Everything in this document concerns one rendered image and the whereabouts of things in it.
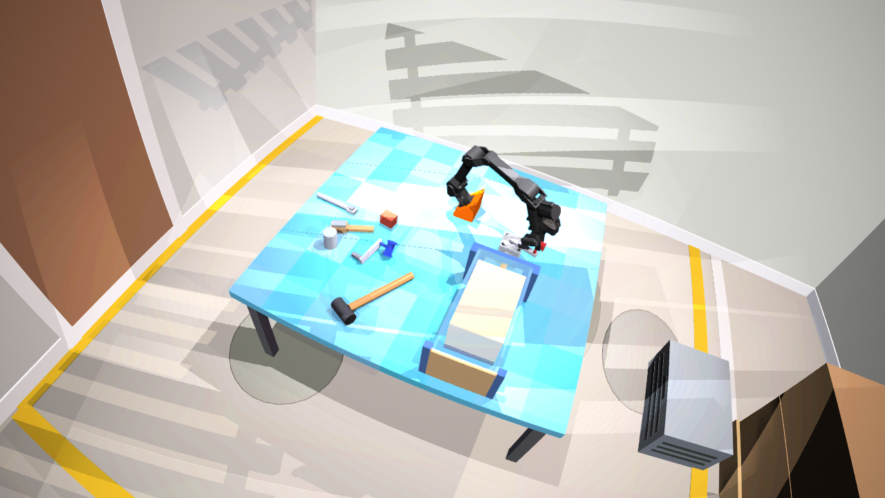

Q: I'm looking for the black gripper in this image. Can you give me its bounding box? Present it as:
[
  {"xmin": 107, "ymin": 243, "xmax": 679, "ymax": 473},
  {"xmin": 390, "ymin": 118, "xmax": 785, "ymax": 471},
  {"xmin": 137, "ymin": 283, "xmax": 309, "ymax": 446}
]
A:
[{"xmin": 521, "ymin": 216, "xmax": 546, "ymax": 251}]

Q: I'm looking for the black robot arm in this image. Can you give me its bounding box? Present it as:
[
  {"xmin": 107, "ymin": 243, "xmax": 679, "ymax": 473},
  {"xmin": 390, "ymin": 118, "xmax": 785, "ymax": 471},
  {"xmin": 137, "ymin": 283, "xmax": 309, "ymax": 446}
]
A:
[{"xmin": 446, "ymin": 145, "xmax": 561, "ymax": 237}]

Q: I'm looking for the mallet with dark grey head and wooden handle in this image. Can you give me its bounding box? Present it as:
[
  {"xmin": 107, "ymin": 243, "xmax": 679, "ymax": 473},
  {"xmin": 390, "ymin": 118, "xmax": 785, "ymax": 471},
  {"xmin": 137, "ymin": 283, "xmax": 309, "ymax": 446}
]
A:
[{"xmin": 331, "ymin": 272, "xmax": 414, "ymax": 325}]

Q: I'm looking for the grey cylinder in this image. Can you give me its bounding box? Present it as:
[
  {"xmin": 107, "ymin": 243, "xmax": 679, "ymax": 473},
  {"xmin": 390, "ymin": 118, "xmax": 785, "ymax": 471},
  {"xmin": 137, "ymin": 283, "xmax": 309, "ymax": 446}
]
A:
[{"xmin": 323, "ymin": 227, "xmax": 337, "ymax": 250}]

